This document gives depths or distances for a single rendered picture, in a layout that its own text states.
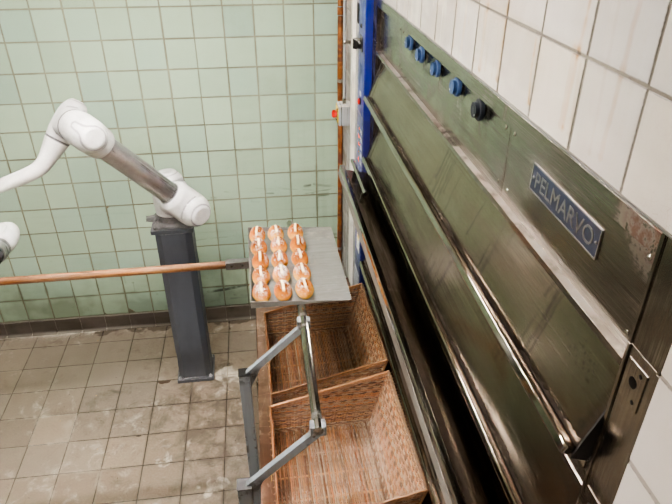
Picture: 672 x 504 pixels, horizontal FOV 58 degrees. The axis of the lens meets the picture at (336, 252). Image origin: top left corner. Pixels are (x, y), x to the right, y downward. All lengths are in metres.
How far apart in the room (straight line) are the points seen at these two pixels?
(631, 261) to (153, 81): 2.87
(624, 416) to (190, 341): 2.81
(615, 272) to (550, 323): 0.21
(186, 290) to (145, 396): 0.70
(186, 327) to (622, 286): 2.77
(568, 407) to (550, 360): 0.09
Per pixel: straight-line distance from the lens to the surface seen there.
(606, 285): 0.96
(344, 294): 2.21
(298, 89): 3.41
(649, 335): 0.86
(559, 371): 1.07
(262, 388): 2.72
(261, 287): 2.17
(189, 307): 3.35
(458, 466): 1.37
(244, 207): 3.66
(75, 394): 3.80
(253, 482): 1.90
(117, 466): 3.35
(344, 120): 3.12
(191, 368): 3.61
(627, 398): 0.92
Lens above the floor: 2.45
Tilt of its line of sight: 31 degrees down
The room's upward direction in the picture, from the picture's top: straight up
